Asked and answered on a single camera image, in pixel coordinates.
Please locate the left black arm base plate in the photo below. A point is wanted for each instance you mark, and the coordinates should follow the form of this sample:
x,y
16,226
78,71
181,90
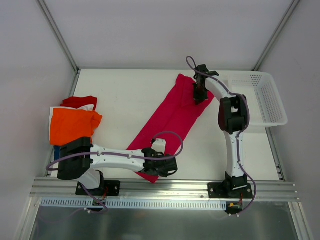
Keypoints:
x,y
110,188

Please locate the aluminium mounting rail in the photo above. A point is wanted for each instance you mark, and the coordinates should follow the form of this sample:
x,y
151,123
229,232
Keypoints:
x,y
267,191

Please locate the right aluminium frame post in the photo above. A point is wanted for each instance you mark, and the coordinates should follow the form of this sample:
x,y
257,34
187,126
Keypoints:
x,y
276,34

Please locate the blue folded t-shirt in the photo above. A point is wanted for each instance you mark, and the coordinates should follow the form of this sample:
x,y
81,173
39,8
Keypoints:
x,y
56,152

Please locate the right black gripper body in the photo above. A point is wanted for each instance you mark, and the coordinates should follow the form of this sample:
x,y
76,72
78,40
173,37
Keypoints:
x,y
199,92

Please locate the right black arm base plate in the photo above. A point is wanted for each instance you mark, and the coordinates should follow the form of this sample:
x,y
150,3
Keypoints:
x,y
231,188

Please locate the red folded t-shirt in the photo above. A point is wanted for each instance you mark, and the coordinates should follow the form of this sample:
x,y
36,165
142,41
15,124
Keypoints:
x,y
77,102

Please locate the white plastic mesh basket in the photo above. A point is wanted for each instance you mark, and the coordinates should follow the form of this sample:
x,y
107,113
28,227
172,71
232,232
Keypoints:
x,y
265,104

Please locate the aluminium frame post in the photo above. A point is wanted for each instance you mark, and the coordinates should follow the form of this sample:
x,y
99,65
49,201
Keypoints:
x,y
276,34
57,33

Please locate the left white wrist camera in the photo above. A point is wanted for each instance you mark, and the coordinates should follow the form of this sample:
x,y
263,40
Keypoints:
x,y
159,145

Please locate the pink t-shirt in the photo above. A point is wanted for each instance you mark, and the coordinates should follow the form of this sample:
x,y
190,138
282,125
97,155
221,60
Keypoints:
x,y
177,113

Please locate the white slotted cable duct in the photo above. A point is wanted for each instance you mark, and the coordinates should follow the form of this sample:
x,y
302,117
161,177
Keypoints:
x,y
116,203

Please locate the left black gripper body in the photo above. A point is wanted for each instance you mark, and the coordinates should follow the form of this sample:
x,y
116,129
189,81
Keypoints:
x,y
169,165

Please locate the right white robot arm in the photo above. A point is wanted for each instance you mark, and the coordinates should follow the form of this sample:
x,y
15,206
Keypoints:
x,y
233,115

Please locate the white folded t-shirt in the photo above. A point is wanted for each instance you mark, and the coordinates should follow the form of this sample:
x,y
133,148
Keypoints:
x,y
86,107

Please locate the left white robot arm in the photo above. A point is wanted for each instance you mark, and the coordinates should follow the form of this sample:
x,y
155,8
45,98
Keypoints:
x,y
82,161

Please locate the left aluminium frame post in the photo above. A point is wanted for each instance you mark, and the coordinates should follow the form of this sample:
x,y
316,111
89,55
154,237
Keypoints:
x,y
57,33

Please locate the orange folded t-shirt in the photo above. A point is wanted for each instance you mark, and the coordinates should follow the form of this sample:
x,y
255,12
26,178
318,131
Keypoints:
x,y
95,124

